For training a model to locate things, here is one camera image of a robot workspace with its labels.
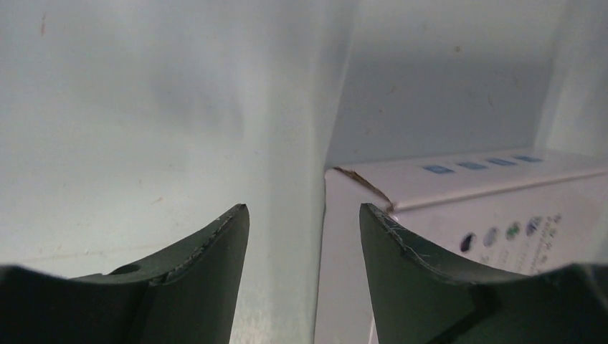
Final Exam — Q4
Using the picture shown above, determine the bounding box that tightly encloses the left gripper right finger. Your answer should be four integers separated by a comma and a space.
359, 204, 607, 343

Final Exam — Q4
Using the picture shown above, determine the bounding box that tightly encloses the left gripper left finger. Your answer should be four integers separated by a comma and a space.
1, 204, 250, 343

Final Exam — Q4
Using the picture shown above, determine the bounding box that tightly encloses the white box lid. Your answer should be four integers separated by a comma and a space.
314, 148, 607, 343

